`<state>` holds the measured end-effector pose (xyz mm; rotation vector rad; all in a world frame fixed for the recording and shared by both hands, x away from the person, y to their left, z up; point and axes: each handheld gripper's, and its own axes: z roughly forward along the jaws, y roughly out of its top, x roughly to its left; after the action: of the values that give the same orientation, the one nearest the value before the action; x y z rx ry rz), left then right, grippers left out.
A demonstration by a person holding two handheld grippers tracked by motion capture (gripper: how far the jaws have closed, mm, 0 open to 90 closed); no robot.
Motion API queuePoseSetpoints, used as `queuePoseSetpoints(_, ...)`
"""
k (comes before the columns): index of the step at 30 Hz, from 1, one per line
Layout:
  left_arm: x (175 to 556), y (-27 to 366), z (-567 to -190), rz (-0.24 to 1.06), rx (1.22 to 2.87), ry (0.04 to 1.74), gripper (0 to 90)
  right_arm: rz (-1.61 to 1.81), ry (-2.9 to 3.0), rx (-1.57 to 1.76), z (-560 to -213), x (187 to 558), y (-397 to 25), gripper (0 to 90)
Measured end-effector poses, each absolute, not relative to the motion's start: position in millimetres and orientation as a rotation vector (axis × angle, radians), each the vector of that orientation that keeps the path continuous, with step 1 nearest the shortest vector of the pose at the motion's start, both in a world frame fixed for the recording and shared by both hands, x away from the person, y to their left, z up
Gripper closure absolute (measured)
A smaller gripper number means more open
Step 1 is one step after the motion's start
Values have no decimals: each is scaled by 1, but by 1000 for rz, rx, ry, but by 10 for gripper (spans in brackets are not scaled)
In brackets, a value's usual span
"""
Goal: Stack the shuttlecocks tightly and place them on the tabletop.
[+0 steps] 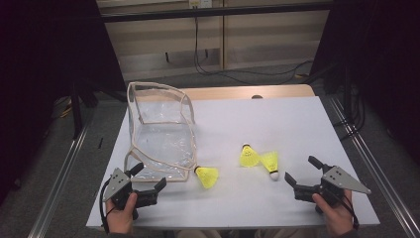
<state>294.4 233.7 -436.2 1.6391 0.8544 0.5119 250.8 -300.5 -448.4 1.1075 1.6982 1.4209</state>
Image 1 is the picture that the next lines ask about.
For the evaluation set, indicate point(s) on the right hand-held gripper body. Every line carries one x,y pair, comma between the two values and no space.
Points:
340,180

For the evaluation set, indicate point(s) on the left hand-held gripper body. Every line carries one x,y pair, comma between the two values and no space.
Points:
119,186

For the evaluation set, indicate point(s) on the yellow plastic shuttlecock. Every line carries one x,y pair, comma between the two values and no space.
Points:
208,177
248,158
270,162

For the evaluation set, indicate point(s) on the clear bag with beige trim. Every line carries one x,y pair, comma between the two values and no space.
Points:
165,145

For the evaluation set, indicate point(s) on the person's left hand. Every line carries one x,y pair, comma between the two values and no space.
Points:
120,219

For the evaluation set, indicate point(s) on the person's right hand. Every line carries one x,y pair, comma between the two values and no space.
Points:
338,219

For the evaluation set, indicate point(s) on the small black floor piece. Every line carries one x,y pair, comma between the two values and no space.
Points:
100,142

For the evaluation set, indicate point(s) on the white board sheet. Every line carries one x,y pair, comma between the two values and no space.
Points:
264,125

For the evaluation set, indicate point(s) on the person's left leg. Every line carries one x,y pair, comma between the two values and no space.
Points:
198,234

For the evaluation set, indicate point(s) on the black metal stand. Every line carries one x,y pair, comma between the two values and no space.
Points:
77,112

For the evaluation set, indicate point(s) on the dark table grommet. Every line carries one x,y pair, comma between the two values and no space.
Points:
257,96

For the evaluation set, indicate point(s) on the dark curtain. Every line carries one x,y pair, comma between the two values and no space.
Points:
389,66
39,66

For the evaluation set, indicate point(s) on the black horizontal bar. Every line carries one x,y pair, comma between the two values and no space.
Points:
231,11

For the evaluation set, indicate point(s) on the aluminium floor rail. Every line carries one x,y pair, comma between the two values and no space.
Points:
56,191
373,165

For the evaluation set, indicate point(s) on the white wall socket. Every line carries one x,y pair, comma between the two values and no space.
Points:
199,3

